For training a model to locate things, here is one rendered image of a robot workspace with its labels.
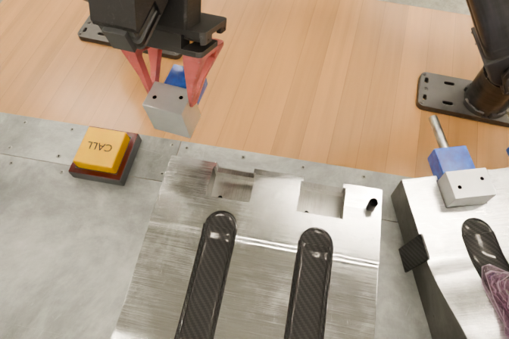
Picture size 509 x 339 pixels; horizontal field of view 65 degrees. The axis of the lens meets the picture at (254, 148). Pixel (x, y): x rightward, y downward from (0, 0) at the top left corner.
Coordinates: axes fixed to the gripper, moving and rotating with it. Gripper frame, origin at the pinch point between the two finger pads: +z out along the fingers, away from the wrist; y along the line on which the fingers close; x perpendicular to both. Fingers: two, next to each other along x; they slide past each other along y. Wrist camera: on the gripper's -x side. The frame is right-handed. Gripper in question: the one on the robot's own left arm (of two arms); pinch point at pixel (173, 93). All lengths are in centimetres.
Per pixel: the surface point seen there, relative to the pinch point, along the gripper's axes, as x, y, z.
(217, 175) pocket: -0.4, 6.3, 9.9
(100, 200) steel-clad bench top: -2.7, -10.1, 18.2
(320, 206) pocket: -0.3, 19.8, 10.3
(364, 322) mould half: -11.6, 27.0, 14.0
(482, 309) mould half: -6.9, 38.3, 12.2
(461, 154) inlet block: 10.0, 35.3, 4.3
